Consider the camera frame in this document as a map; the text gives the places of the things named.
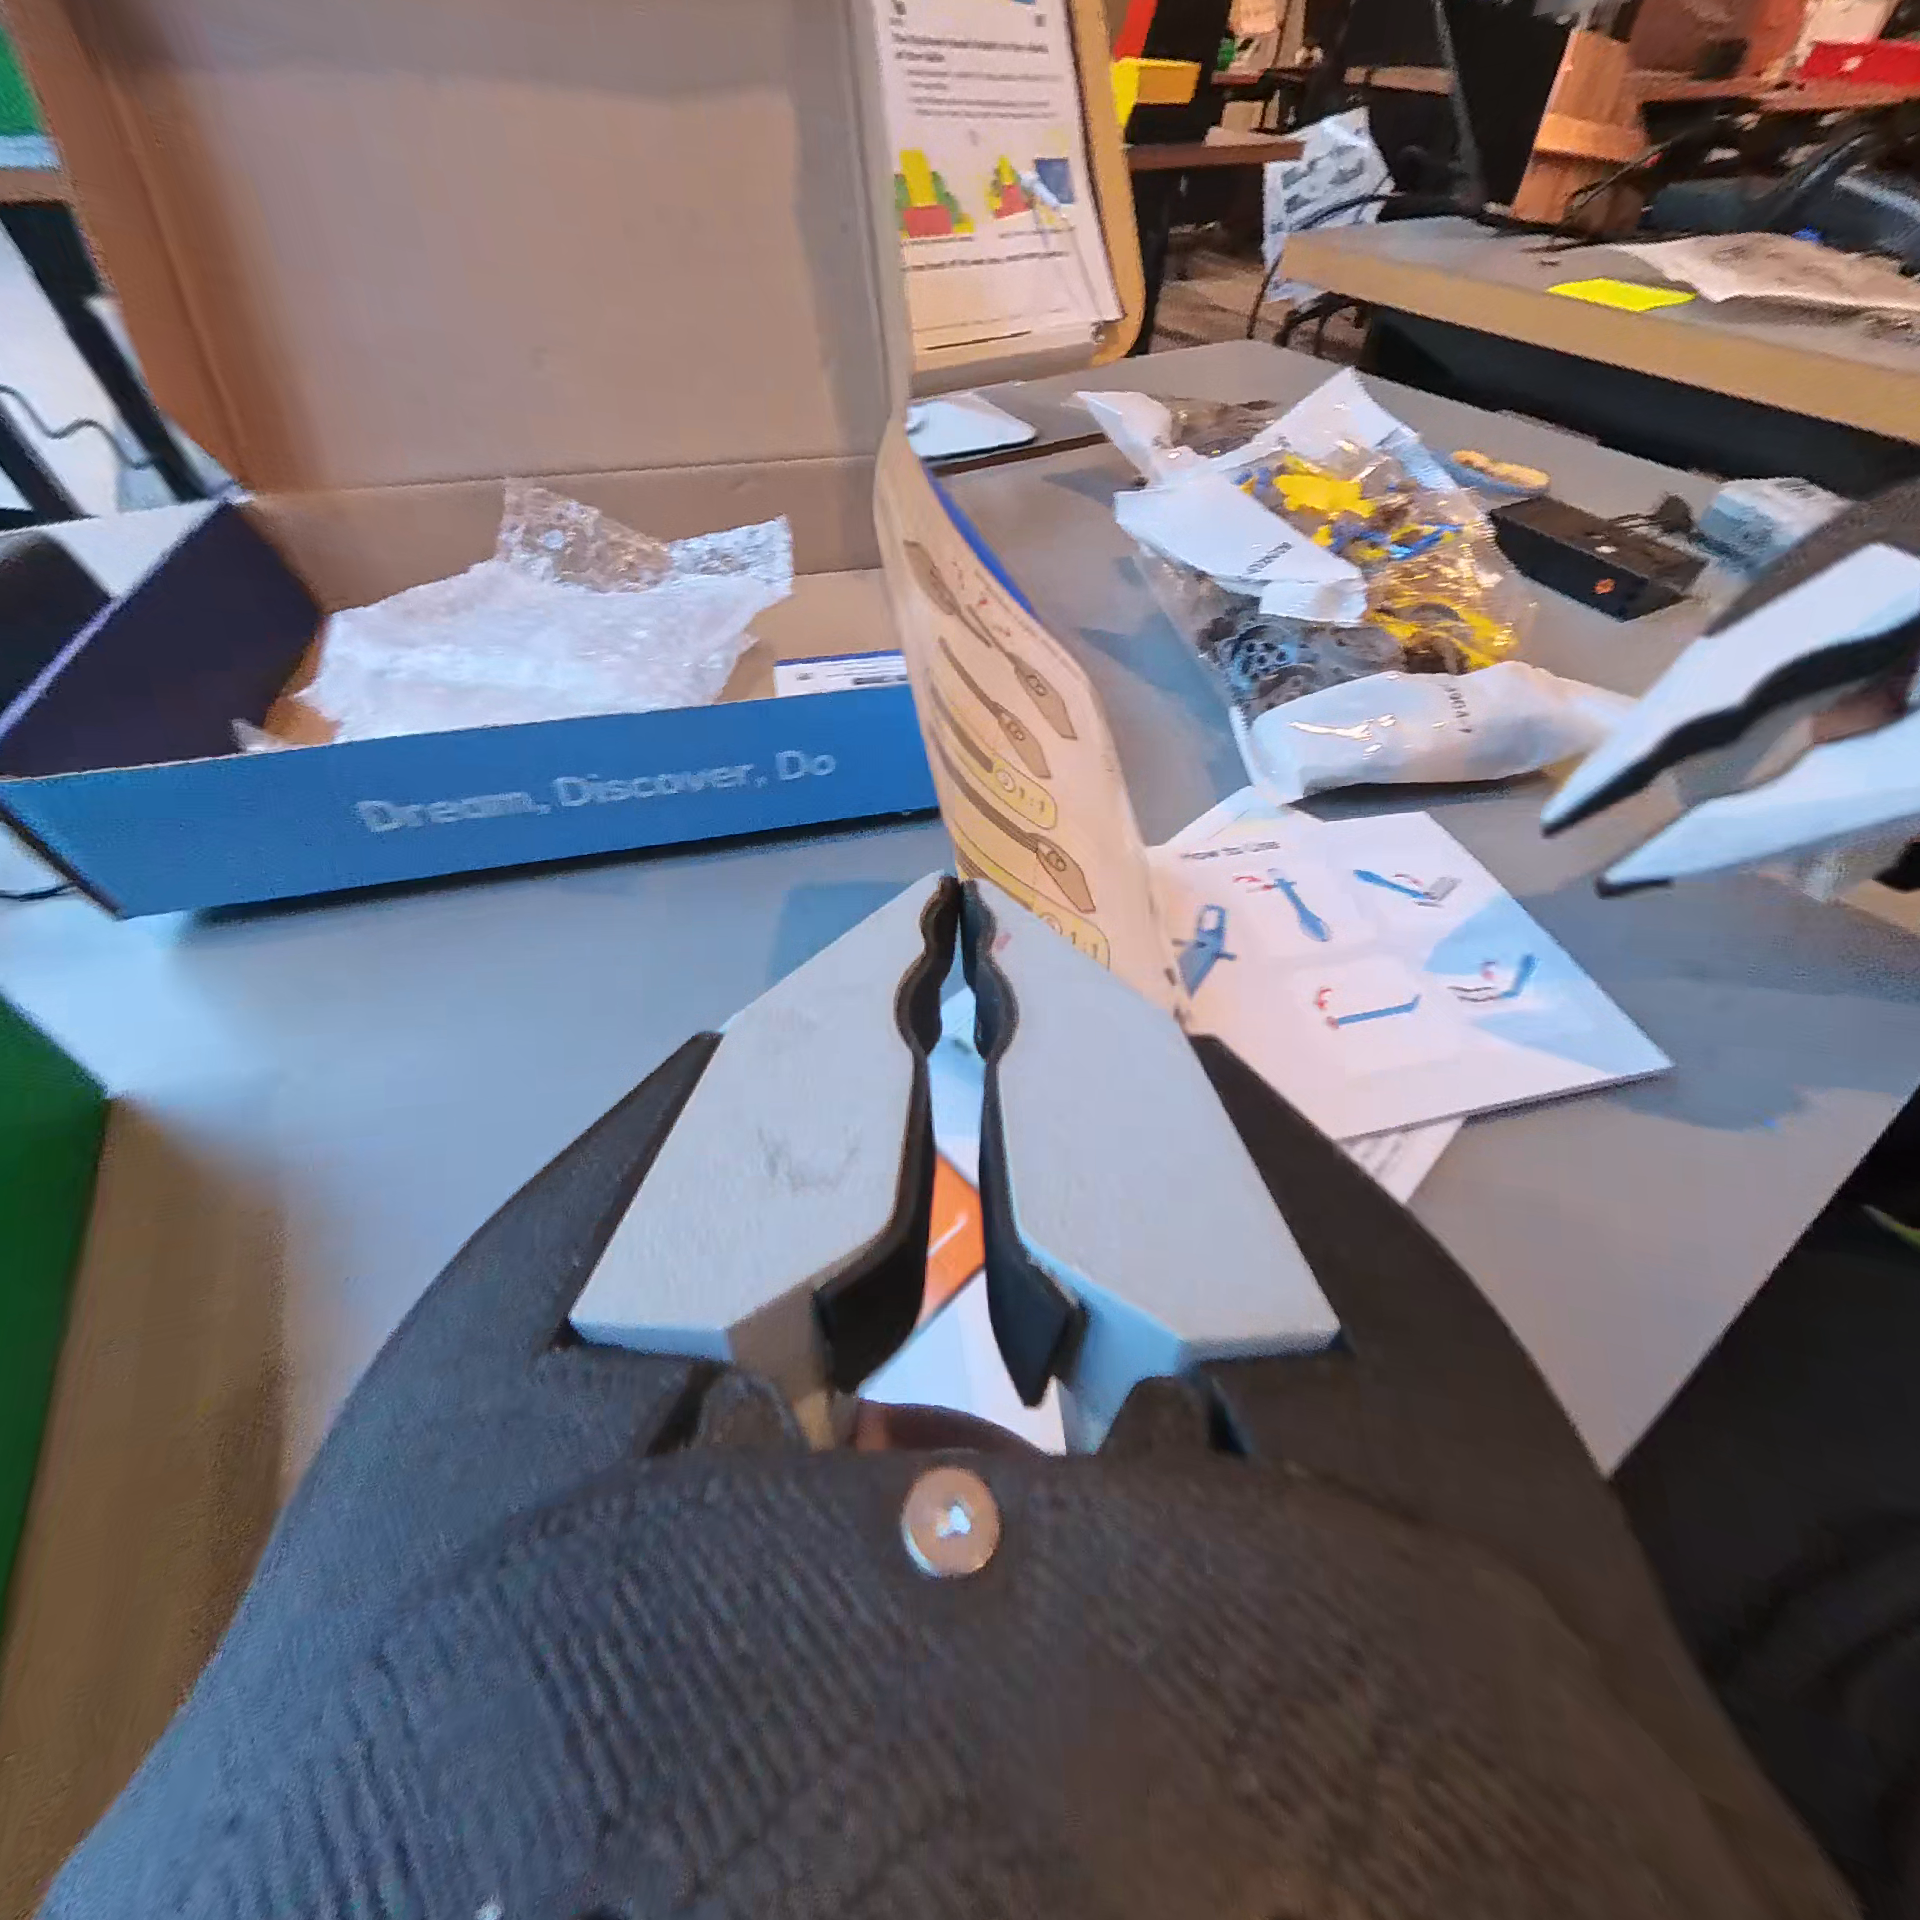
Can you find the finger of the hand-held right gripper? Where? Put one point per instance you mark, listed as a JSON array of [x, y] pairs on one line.
[[1769, 630], [1799, 820]]

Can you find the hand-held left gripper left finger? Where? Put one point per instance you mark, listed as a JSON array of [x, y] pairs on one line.
[[751, 1185]]

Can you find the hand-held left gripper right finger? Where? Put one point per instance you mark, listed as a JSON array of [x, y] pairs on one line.
[[1154, 1185]]

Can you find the white instruction booklet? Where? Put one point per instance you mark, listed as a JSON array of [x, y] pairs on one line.
[[1019, 721]]

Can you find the clear bubble wrap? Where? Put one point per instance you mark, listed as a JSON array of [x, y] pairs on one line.
[[524, 662]]

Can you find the blue cardboard kit box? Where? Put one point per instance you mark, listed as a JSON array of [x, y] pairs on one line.
[[450, 225]]

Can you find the black battery box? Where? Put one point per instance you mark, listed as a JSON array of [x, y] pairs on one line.
[[1589, 548]]

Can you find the yellow sticky note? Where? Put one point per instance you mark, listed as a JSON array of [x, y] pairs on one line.
[[1620, 294]]

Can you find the white blue tool card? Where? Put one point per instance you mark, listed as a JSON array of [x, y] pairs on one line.
[[1500, 1036]]

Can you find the clear bag of yellow parts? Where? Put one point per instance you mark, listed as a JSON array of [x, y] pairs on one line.
[[1349, 511]]

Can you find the wooden stand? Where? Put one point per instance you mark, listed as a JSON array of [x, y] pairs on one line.
[[1583, 136]]

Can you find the grey background table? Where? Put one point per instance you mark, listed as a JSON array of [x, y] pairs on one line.
[[1424, 264]]

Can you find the white label sticker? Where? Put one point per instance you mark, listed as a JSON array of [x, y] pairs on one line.
[[839, 676]]

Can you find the white printed cloth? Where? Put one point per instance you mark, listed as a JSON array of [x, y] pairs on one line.
[[1329, 196]]

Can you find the green bin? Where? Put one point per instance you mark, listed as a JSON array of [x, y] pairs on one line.
[[43, 1276]]

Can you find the printed sheet on board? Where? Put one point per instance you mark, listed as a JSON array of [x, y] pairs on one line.
[[989, 254]]

